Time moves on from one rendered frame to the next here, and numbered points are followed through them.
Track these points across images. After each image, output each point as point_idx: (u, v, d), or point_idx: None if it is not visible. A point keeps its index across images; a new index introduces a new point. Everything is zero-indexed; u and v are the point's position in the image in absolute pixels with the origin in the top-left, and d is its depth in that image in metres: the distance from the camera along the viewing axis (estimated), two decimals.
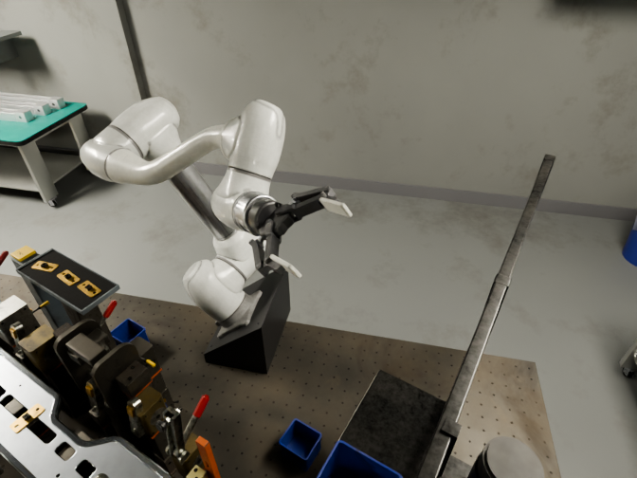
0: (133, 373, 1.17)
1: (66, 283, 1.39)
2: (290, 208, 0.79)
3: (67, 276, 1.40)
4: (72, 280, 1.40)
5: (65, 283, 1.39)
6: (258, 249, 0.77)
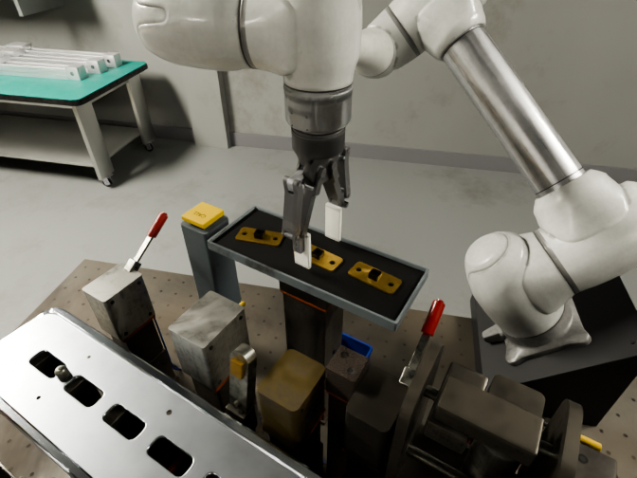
0: (596, 474, 0.49)
1: (322, 266, 0.71)
2: (335, 180, 0.64)
3: (319, 253, 0.72)
4: (330, 261, 0.72)
5: (320, 266, 0.71)
6: (301, 209, 0.60)
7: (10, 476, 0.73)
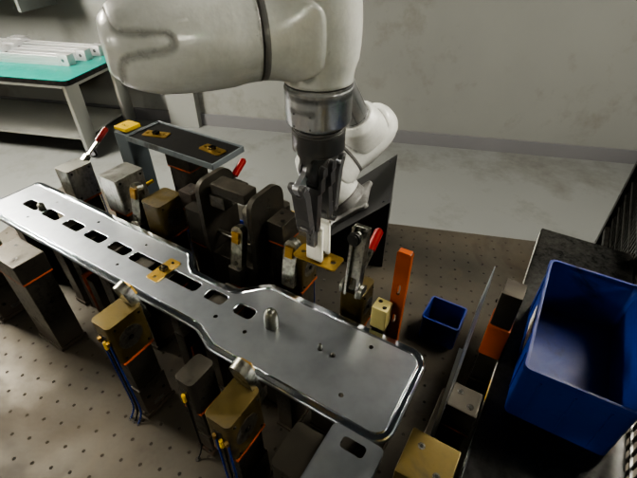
0: (284, 216, 1.05)
1: (324, 266, 0.71)
2: (331, 184, 0.64)
3: None
4: (331, 261, 0.72)
5: (321, 266, 0.71)
6: (311, 207, 0.62)
7: None
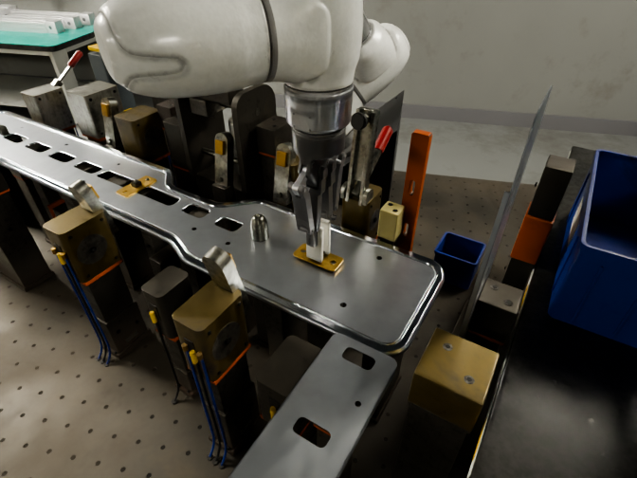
0: (277, 122, 0.90)
1: (324, 266, 0.71)
2: (331, 184, 0.64)
3: None
4: (331, 261, 0.72)
5: (321, 266, 0.71)
6: (311, 207, 0.62)
7: None
